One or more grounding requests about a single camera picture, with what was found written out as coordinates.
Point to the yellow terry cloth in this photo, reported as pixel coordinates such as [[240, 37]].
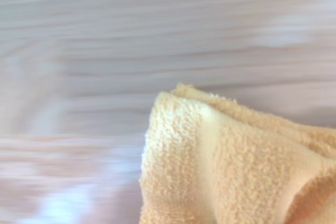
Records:
[[236, 169]]

